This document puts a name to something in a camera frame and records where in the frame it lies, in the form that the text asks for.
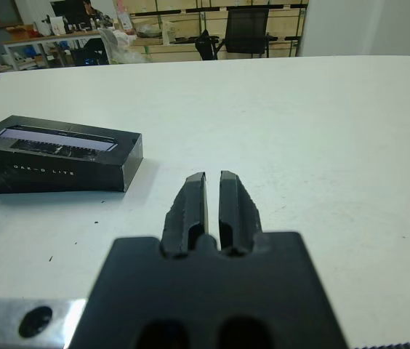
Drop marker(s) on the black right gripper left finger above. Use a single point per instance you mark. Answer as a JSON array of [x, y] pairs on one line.
[[183, 218]]

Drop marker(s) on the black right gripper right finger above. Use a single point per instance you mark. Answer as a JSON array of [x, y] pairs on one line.
[[237, 211]]

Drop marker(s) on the black printed box lid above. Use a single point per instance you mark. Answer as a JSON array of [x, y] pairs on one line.
[[45, 160]]

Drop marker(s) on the black box with white insert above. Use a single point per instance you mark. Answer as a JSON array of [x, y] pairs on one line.
[[8, 188]]

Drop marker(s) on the pink printed box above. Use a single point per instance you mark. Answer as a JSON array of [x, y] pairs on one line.
[[124, 16]]

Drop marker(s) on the white cardboard box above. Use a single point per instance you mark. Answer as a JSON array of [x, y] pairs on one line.
[[56, 25]]

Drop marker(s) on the stack of wooden crates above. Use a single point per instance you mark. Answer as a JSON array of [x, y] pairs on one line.
[[176, 51]]

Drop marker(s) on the black office chair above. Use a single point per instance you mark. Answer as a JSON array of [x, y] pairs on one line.
[[245, 32]]

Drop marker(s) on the white plastic bag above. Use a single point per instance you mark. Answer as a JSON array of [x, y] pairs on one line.
[[121, 47]]

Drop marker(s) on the black computer tower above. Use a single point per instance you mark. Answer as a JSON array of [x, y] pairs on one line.
[[79, 58]]

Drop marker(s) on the desk with white legs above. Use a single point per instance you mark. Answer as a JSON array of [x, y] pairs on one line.
[[45, 39]]

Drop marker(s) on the person in dark clothes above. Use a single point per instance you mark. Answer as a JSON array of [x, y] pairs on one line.
[[88, 7]]

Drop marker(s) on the black computer monitor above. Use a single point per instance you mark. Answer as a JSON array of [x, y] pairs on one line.
[[67, 11]]

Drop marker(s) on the small brown open carton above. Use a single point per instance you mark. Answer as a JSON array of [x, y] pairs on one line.
[[19, 32]]

